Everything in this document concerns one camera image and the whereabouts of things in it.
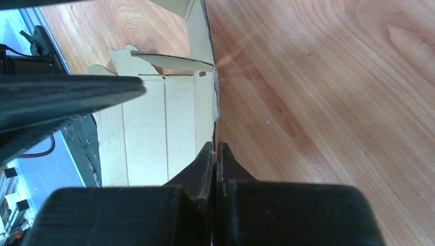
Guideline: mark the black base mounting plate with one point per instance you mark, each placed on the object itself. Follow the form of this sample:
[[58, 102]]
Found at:
[[82, 141]]

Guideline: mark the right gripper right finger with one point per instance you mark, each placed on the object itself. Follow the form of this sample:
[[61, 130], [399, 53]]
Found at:
[[253, 212]]

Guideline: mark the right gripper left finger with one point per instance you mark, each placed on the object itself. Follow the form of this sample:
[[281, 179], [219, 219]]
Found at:
[[176, 213]]

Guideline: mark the brown cardboard box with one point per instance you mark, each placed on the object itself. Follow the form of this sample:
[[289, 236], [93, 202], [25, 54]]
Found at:
[[148, 140]]

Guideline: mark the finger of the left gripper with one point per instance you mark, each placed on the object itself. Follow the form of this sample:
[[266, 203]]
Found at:
[[35, 106]]

